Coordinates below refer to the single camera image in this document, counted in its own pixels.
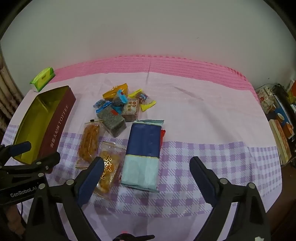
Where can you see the narrow blue candy wrapper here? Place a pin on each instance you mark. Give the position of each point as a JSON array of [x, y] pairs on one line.
[[121, 96]]

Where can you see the rattan furniture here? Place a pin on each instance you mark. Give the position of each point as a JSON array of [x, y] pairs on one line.
[[7, 97]]

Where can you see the clear orange stick snack packet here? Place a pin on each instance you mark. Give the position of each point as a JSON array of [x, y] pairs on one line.
[[89, 141]]

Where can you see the red snack packet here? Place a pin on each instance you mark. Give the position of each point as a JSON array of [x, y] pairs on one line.
[[162, 136]]

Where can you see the dark green block packet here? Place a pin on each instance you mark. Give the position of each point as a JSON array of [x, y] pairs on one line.
[[111, 122]]

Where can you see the floral printed box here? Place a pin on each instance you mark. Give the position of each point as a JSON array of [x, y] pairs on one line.
[[266, 99]]

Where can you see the maroon gold tin box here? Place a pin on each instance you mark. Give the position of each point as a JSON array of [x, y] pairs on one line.
[[57, 125]]

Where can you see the yellow snack packet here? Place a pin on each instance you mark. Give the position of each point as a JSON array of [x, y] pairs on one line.
[[114, 91]]

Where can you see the brown square snack packet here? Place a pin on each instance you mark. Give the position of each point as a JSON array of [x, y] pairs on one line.
[[130, 110]]

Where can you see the green tissue pack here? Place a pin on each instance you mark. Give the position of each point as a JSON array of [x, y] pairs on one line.
[[42, 77]]

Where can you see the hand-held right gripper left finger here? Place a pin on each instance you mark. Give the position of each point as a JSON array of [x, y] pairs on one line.
[[92, 178]]

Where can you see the blue striped candy wrapper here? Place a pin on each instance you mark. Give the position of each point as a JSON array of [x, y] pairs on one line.
[[100, 103]]

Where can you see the person's left hand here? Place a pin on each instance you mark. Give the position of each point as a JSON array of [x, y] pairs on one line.
[[12, 217]]

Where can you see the small yellow candy packet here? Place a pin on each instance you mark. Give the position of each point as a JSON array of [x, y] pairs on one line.
[[148, 105]]

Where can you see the clear orange cake packet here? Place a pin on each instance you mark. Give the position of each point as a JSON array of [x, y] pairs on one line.
[[111, 166]]

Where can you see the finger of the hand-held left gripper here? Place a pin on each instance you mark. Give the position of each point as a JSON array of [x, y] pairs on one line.
[[20, 148], [48, 161]]

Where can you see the orange yellow box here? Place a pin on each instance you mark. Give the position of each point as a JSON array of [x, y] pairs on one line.
[[291, 92]]

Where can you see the blue orange printed box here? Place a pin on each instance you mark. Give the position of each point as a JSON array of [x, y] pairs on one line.
[[284, 120]]

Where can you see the blue-ended dark candy packet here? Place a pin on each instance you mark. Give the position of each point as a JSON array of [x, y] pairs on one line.
[[117, 108]]

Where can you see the black case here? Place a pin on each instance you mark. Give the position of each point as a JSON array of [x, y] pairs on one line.
[[281, 92]]

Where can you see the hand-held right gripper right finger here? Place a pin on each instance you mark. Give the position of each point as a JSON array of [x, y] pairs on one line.
[[204, 180]]

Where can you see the large blue packet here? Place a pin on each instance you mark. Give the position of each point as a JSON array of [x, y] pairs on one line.
[[143, 148]]

